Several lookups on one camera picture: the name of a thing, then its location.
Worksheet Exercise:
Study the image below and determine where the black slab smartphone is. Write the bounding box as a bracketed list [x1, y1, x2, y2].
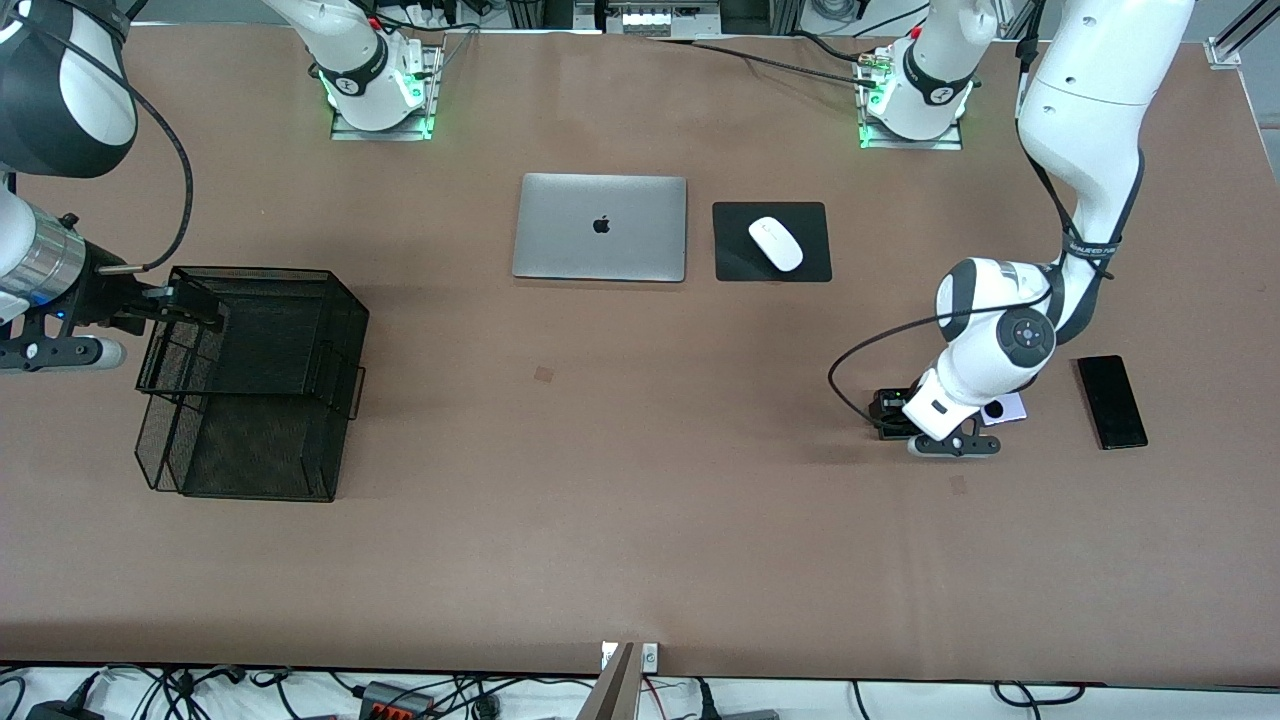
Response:
[1077, 355, 1149, 451]

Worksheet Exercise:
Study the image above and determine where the aluminium frame profile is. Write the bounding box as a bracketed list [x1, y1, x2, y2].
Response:
[1205, 0, 1280, 69]

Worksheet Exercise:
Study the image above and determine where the white power strip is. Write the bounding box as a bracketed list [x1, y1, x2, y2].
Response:
[380, 0, 481, 29]

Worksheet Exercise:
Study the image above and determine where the black mesh two-tier tray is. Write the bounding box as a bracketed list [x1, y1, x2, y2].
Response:
[134, 264, 370, 504]

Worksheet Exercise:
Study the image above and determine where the grey device with white connectors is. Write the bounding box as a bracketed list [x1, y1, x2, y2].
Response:
[575, 0, 721, 37]

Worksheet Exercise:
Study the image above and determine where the silver closed laptop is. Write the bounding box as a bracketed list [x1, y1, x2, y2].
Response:
[512, 173, 688, 283]

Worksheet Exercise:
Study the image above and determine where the black looped floor cable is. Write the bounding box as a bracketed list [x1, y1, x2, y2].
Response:
[993, 680, 1088, 707]

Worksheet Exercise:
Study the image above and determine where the black braided table cable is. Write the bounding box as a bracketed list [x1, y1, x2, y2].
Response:
[645, 36, 881, 91]

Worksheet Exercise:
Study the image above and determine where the white computer mouse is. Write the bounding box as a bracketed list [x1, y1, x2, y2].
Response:
[748, 216, 805, 273]

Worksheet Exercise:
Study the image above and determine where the aluminium profile bar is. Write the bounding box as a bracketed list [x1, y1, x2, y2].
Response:
[577, 642, 641, 720]

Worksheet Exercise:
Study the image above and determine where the black mouse pad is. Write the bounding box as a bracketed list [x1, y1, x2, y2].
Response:
[712, 201, 833, 283]

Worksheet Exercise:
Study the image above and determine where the black hub with orange ports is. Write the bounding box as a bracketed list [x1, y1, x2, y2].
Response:
[360, 680, 438, 720]

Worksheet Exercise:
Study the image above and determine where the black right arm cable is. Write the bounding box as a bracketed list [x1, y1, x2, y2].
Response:
[20, 15, 194, 273]

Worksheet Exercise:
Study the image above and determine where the black flip phone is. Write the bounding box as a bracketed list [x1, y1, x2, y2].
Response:
[879, 388, 919, 442]

